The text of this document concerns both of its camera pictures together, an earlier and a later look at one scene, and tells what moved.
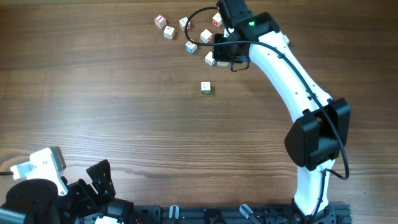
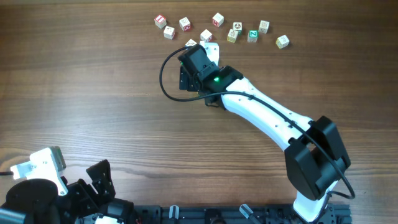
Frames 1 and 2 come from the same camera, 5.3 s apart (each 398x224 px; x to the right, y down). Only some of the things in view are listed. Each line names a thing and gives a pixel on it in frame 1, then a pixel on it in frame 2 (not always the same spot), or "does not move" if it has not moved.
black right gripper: (219, 55) -> (186, 82)
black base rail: (237, 214) does not move
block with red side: (183, 23) does not move
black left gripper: (102, 183) does not move
